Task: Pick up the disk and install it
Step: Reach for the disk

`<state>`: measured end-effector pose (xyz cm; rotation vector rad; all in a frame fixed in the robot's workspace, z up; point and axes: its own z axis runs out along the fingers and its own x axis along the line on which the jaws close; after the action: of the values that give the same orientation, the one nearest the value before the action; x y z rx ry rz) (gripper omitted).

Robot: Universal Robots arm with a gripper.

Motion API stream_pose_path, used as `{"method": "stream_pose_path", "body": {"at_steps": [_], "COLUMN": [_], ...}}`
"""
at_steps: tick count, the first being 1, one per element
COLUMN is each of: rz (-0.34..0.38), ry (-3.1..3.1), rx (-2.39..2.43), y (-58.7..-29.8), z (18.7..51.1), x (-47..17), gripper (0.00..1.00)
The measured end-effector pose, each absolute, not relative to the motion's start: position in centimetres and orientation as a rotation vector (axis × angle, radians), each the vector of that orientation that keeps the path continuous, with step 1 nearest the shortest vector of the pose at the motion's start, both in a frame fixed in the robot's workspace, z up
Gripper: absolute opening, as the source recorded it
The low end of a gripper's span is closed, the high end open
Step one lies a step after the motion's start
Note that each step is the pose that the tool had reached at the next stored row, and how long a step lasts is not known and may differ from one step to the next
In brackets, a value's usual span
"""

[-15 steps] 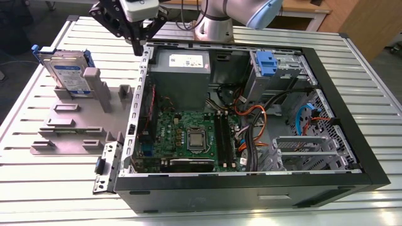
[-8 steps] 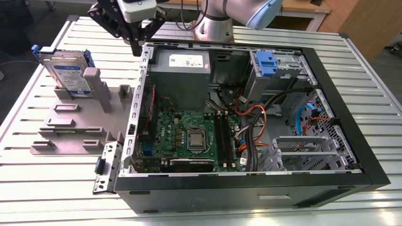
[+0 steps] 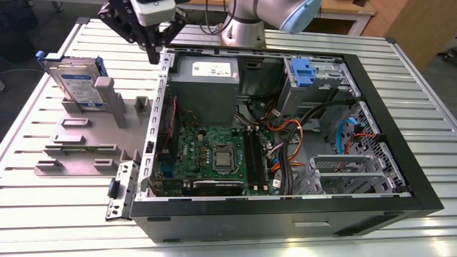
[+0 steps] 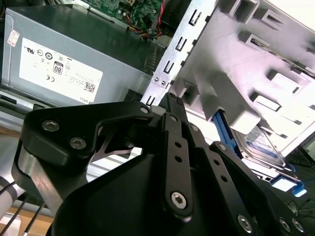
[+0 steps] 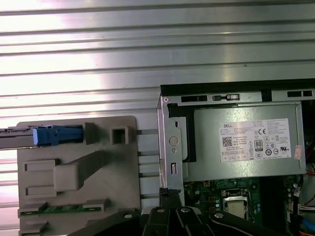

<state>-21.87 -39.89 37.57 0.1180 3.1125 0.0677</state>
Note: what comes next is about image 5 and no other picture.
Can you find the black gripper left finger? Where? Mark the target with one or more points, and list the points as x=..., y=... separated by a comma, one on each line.
x=157, y=221

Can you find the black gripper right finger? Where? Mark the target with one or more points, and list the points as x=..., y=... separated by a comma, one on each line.
x=187, y=221

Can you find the hard disk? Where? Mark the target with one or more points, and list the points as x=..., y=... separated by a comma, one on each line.
x=59, y=135

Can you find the green motherboard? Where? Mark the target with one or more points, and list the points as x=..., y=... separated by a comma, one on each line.
x=204, y=196

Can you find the CPU socket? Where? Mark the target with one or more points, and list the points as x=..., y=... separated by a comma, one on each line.
x=222, y=204

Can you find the silver CPU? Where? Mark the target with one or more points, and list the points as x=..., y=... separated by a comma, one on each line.
x=236, y=207

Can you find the grey parts rack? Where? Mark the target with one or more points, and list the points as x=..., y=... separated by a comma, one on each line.
x=98, y=172

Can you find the grey power supply unit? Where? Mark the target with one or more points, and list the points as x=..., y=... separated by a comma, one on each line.
x=206, y=127

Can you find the green RAM stick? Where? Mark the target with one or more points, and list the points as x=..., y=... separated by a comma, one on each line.
x=61, y=209

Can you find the black PC case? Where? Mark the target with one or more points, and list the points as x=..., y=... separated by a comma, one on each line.
x=172, y=118

